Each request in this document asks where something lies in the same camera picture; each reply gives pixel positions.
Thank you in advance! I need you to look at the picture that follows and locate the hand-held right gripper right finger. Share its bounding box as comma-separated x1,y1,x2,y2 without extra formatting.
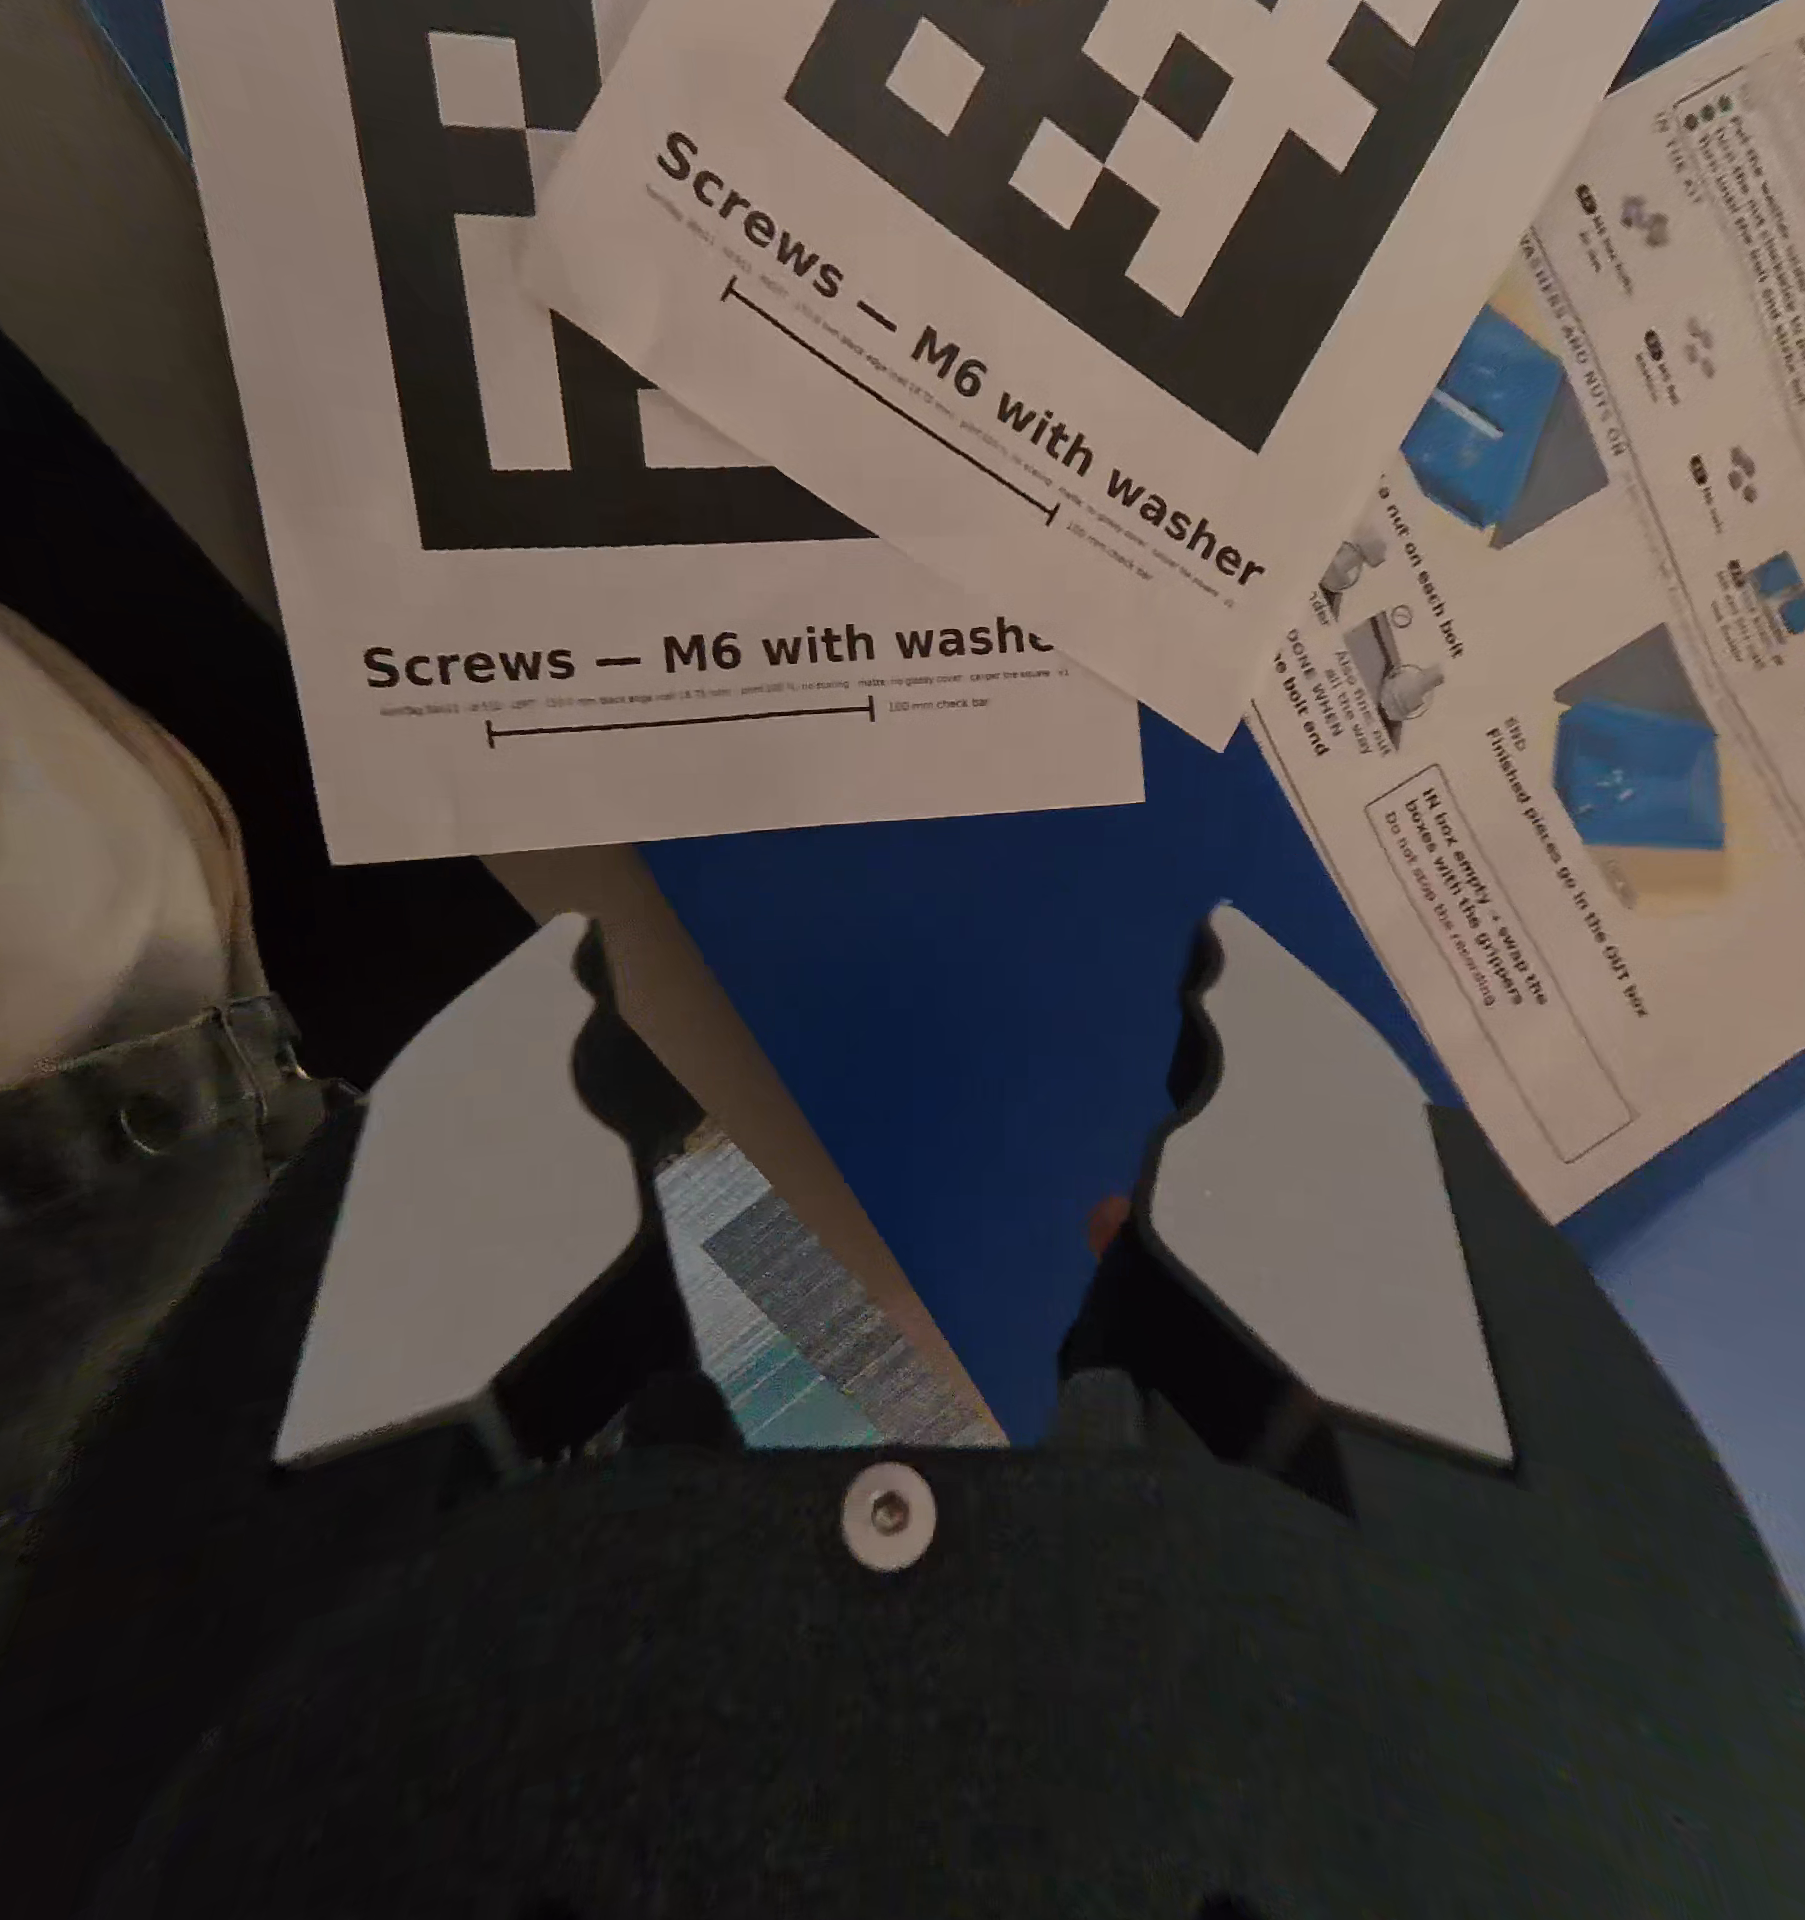
1059,899,1518,1518

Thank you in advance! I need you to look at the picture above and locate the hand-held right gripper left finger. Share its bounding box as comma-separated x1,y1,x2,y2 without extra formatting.
267,911,710,1478

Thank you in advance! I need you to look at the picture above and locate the blue plastic folder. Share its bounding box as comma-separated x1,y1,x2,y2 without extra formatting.
106,0,1805,1727

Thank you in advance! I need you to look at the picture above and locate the person's pale top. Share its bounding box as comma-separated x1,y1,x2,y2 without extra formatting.
0,575,262,1114

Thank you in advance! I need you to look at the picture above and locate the printed instruction sheet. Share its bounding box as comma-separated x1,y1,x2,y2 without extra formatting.
1243,0,1805,1225

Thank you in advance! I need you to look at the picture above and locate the white sheet with square tag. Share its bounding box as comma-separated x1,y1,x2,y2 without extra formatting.
518,0,1660,752
164,0,1146,867

